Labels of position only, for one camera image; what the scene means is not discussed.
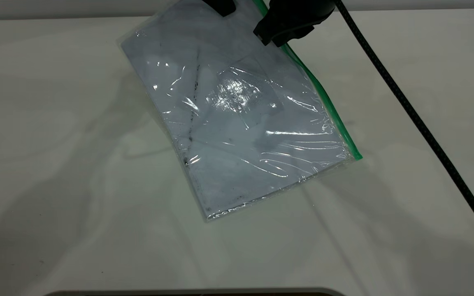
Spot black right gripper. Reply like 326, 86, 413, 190
253, 0, 336, 47

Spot braided black cable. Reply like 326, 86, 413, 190
335, 0, 474, 251

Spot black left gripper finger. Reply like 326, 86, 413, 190
202, 0, 237, 17

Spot transparent zipper bag green edge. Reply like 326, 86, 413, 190
118, 0, 363, 222

